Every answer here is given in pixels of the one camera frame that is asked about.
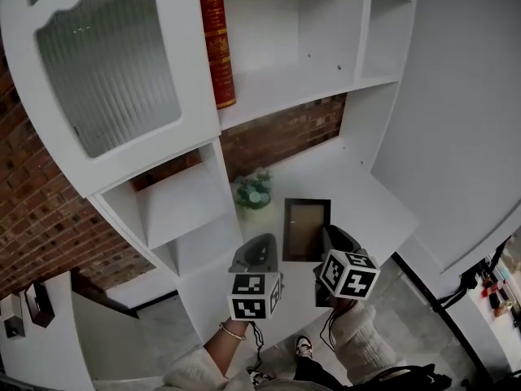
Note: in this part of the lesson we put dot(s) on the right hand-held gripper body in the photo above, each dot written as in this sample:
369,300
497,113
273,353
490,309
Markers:
350,275

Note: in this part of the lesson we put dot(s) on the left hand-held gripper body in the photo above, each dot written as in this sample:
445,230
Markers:
248,295

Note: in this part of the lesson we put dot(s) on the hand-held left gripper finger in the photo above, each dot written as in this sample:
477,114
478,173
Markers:
272,255
244,255

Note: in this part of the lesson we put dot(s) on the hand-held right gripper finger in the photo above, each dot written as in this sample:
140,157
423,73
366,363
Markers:
328,242
348,242

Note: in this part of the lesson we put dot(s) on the dark picture frame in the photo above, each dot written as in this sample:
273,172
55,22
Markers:
305,226

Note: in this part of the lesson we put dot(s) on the person's right forearm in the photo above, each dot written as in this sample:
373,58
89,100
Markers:
362,340

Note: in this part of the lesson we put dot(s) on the person's left forearm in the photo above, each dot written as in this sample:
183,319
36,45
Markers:
220,352

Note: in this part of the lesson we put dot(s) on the white desk with shelving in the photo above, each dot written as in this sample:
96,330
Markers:
366,202

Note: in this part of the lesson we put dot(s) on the small green potted plant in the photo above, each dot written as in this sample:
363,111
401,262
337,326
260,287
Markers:
254,191

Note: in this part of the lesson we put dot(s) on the person's right shoe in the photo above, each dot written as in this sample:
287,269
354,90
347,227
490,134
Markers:
303,346

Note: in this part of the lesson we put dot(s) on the person's shoe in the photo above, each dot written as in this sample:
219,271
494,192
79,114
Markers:
303,346
258,377

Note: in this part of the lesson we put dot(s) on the person's left shoe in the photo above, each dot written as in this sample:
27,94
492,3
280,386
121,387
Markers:
258,377

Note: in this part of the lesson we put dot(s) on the person's right leg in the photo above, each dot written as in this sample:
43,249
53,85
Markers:
317,375

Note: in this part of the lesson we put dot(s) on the black hanging bag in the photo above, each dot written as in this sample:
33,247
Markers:
468,277

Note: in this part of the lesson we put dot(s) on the red label drink bottle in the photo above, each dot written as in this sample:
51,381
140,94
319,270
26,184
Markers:
490,289

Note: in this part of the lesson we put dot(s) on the orange drink bottle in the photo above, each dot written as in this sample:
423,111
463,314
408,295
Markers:
504,308

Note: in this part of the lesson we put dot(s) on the black framed window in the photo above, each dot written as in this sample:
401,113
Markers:
510,259

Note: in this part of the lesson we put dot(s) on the white side table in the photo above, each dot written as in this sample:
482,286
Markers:
49,361

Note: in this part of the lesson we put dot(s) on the red hardcover book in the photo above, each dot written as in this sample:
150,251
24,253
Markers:
217,43

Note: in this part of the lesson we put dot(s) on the ribbed glass cabinet door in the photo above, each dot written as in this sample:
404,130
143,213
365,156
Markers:
110,67

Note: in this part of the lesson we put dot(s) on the white open box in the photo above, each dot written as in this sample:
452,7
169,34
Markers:
10,308

